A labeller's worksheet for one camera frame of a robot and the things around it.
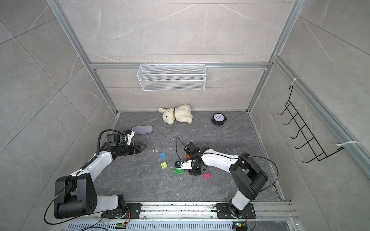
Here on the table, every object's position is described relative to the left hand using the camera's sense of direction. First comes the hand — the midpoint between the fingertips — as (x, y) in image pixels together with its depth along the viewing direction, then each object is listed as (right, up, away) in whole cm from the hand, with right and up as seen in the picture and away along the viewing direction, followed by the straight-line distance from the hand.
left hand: (141, 145), depth 89 cm
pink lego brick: (+41, -18, -5) cm, 45 cm away
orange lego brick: (+29, -8, +4) cm, 30 cm away
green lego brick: (+23, -16, -3) cm, 28 cm away
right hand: (+33, -14, -1) cm, 36 cm away
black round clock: (+54, +17, +23) cm, 61 cm away
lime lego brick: (+14, -13, -1) cm, 19 cm away
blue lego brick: (+13, -8, +4) cm, 15 cm away
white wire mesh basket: (+16, +46, +12) cm, 50 cm away
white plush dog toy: (+24, +21, +18) cm, 37 cm away
